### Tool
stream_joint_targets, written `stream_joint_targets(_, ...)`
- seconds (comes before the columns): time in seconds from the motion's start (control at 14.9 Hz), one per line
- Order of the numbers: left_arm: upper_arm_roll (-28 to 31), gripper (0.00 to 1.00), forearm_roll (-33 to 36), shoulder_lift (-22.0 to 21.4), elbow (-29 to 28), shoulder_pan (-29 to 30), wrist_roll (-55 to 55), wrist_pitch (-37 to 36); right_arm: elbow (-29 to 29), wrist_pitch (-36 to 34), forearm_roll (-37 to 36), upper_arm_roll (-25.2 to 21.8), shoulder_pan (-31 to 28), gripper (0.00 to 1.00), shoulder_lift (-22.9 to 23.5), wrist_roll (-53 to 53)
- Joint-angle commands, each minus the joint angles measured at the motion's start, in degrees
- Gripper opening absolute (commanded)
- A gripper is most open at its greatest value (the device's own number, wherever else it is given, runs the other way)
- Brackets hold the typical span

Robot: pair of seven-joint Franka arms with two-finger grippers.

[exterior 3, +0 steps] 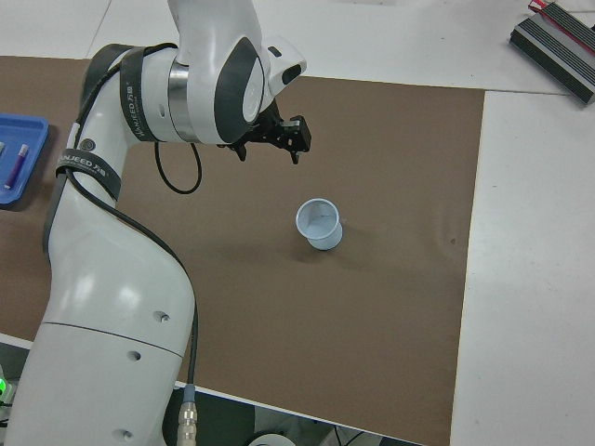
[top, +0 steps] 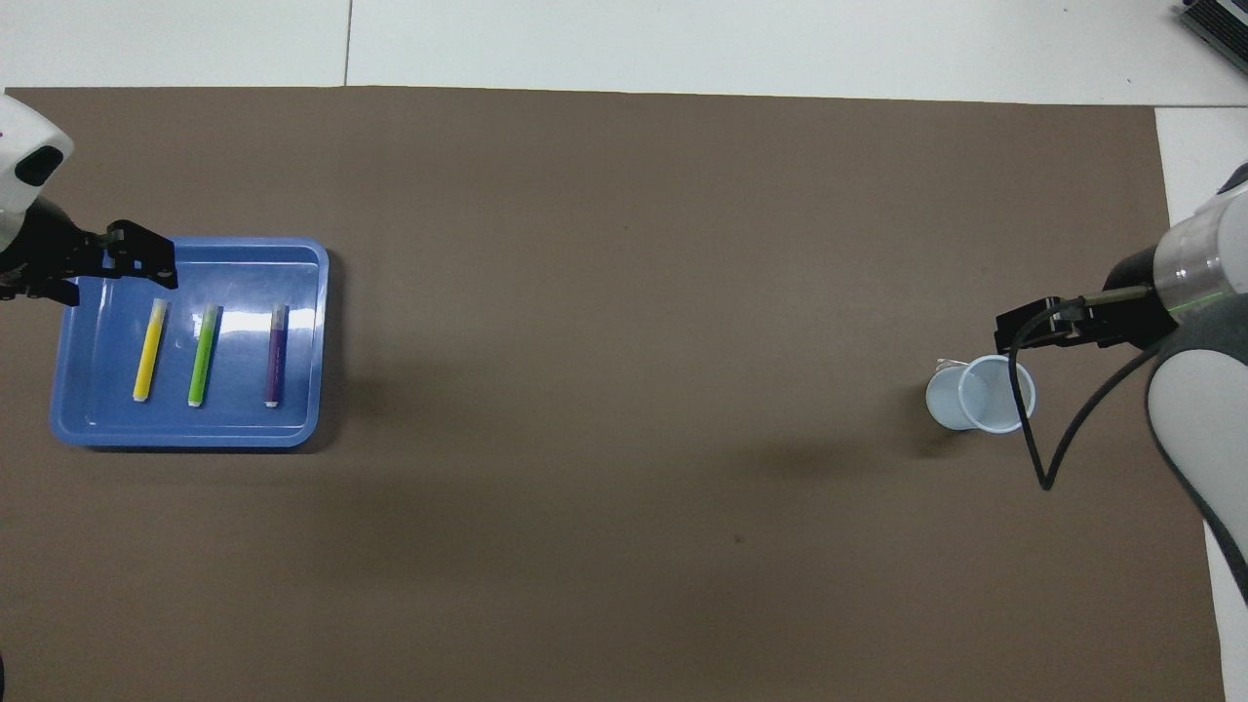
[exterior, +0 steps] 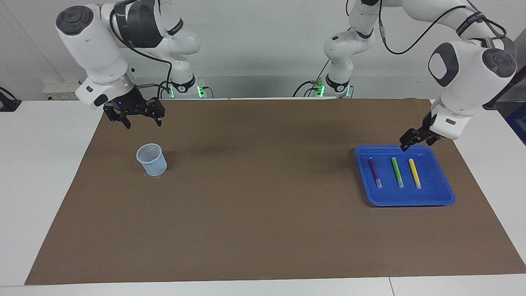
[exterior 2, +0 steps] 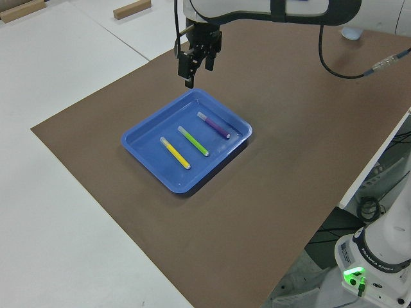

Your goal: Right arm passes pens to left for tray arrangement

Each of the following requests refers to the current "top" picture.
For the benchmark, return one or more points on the purple pen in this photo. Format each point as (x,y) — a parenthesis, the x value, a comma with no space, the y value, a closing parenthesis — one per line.
(276,356)

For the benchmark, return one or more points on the blue plastic tray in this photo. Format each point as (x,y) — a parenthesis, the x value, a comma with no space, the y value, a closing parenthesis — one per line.
(234,419)

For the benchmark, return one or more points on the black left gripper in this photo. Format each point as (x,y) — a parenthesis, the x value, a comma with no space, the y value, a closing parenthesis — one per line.
(44,249)

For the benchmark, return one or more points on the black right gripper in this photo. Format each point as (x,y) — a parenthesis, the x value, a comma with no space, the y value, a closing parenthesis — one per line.
(1131,307)

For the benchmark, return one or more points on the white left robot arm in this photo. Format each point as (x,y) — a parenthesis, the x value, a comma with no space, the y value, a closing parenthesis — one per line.
(24,161)

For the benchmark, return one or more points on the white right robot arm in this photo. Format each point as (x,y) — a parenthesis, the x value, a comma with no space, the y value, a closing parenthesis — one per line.
(1204,370)

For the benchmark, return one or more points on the yellow pen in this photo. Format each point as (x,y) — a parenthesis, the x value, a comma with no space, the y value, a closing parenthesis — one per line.
(149,353)

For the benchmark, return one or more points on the translucent plastic cup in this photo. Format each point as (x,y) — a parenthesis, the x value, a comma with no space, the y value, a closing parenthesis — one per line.
(960,402)

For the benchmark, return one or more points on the brown table mat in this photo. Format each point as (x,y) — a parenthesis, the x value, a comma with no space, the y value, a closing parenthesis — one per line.
(624,292)

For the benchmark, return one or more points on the green pen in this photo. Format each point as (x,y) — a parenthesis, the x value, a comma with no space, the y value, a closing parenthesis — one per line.
(203,356)

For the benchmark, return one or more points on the grey ribbed device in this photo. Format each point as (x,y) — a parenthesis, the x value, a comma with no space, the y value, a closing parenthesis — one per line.
(1219,21)

